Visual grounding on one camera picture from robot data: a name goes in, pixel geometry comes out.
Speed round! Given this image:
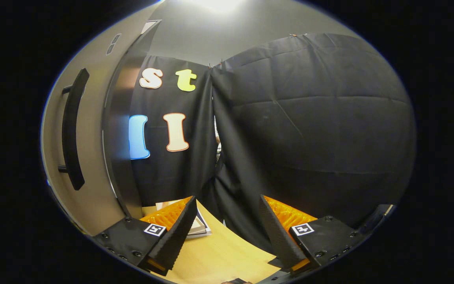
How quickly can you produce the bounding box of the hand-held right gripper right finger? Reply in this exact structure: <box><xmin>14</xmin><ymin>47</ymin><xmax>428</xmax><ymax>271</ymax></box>
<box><xmin>259</xmin><ymin>194</ymin><xmax>369</xmax><ymax>275</ymax></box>

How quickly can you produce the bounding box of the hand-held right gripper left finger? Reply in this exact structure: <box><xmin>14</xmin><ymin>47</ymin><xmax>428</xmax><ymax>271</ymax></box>
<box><xmin>93</xmin><ymin>196</ymin><xmax>198</xmax><ymax>277</ymax></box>

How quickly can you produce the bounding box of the white cabinet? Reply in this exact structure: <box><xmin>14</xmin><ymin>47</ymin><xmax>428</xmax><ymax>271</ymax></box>
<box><xmin>102</xmin><ymin>20</ymin><xmax>162</xmax><ymax>219</ymax></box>

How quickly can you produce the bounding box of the white cabinet door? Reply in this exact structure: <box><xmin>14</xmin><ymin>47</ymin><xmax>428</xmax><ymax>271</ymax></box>
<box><xmin>41</xmin><ymin>4</ymin><xmax>149</xmax><ymax>237</ymax></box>

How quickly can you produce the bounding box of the white paper booklet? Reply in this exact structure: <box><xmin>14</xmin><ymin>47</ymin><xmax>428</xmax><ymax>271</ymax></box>
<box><xmin>156</xmin><ymin>199</ymin><xmax>212</xmax><ymax>239</ymax></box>

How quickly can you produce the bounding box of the black backdrop cloth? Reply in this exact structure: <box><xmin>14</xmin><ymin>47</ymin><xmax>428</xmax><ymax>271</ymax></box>
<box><xmin>128</xmin><ymin>34</ymin><xmax>417</xmax><ymax>253</ymax></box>

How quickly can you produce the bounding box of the black door handle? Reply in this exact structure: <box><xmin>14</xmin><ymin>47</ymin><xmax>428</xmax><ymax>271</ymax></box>
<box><xmin>58</xmin><ymin>68</ymin><xmax>90</xmax><ymax>191</ymax></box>

